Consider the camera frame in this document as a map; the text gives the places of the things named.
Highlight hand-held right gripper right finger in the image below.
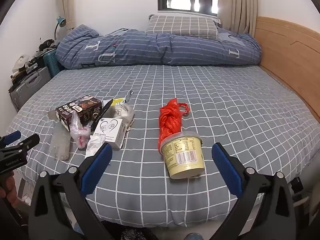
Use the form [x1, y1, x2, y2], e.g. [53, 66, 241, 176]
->
[211, 142, 298, 240]

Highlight grey suitcase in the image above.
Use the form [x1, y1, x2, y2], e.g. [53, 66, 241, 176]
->
[9, 66, 52, 112]

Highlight clear plastic wrappers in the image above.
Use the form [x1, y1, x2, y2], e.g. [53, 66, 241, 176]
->
[48, 125, 73, 161]

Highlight black packet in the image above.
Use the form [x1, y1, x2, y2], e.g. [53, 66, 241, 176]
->
[90, 99, 114, 132]

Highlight red plastic bag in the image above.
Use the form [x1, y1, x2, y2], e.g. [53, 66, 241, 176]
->
[157, 99, 190, 151]

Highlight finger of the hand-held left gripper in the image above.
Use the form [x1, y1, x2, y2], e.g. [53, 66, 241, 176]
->
[0, 133, 40, 153]
[0, 131, 22, 147]

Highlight blue striped duvet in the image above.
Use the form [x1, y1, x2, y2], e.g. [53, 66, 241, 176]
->
[55, 25, 262, 69]

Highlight beige curtain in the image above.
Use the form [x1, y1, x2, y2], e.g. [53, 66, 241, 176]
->
[56, 0, 77, 30]
[217, 0, 259, 34]

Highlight teal plastic crate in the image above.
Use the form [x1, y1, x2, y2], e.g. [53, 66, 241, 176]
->
[43, 49, 63, 79]

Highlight clear plastic bag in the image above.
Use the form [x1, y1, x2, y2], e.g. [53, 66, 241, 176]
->
[70, 112, 92, 150]

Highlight pile of dark clutter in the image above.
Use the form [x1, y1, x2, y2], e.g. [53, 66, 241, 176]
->
[11, 52, 48, 84]

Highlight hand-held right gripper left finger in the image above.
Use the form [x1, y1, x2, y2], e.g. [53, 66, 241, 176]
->
[28, 142, 115, 240]

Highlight wooden headboard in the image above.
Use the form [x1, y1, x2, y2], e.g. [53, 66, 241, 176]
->
[255, 16, 320, 123]

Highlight bed with grey checked sheet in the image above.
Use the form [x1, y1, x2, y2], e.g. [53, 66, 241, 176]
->
[5, 64, 320, 230]

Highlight white earphone box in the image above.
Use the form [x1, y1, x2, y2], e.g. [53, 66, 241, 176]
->
[91, 117, 125, 150]

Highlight white round object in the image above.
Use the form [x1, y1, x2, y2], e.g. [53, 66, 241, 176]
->
[14, 54, 32, 73]

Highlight teal desk lamp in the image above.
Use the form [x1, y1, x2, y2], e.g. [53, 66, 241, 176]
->
[54, 16, 67, 43]

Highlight person's left hand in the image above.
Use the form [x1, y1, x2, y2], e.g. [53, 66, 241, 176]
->
[0, 176, 17, 200]

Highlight brown carton box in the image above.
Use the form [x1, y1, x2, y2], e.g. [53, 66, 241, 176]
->
[49, 95, 103, 130]

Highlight white tissue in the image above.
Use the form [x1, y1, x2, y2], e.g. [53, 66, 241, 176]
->
[85, 134, 107, 158]

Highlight white face mask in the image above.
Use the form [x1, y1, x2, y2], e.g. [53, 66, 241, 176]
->
[114, 104, 135, 132]

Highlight cream plastic food tub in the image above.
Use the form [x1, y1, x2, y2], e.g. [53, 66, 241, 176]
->
[160, 131, 205, 180]

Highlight grey checked pillow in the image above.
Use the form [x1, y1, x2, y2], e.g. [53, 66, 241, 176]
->
[145, 15, 220, 40]

